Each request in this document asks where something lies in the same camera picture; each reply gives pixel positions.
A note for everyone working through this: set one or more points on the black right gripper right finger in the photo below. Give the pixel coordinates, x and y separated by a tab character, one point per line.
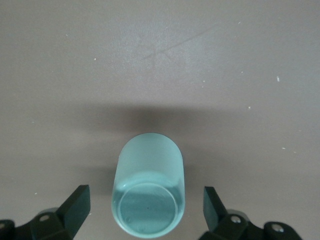
217	220

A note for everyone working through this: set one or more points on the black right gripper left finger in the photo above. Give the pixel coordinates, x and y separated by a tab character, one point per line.
72	212

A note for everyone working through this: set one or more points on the mint green plastic cup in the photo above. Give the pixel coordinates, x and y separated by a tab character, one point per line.
148	175

